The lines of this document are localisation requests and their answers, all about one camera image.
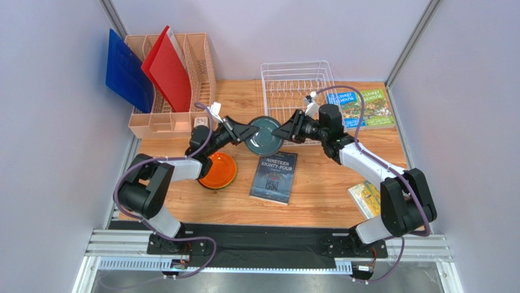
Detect pink plastic file organizer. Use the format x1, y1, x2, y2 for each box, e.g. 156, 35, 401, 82
128, 33, 217, 139

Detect blue plastic folder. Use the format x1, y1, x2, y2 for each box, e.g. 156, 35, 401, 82
106, 29, 155, 113

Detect white power adapter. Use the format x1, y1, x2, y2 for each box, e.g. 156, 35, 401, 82
193, 117, 209, 128

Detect Nineteen Eighty-Four book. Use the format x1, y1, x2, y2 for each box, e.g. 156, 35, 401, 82
249, 151, 298, 205

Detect red plastic folder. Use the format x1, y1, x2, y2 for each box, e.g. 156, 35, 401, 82
141, 26, 192, 112

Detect green treehouse book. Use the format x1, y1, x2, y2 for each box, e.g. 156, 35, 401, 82
360, 89, 395, 129

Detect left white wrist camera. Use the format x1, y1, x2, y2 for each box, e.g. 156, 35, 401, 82
209, 102, 223, 123

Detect black base mat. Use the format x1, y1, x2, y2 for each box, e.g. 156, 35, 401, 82
109, 220, 389, 270

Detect green plate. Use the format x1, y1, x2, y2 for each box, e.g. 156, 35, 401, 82
203, 154, 238, 190

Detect orange plate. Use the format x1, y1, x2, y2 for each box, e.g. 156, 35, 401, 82
198, 152, 237, 189

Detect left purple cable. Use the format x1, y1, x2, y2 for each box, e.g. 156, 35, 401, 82
112, 101, 218, 280

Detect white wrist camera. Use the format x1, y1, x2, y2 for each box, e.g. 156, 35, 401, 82
303, 92, 319, 118
209, 102, 223, 123

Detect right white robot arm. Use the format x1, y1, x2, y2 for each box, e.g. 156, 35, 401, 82
272, 104, 437, 245

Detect yellow illustrated book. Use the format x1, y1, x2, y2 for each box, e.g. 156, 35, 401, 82
348, 181, 381, 220

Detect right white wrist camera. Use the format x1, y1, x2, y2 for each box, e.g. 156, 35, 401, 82
303, 92, 319, 118

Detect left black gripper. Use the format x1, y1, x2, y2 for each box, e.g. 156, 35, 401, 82
205, 115, 259, 157

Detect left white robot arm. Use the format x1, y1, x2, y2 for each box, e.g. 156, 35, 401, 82
113, 116, 259, 244

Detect dark grey plate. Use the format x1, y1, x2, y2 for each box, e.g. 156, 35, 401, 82
245, 116, 283, 156

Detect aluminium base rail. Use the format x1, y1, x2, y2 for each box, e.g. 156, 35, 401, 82
73, 223, 463, 292

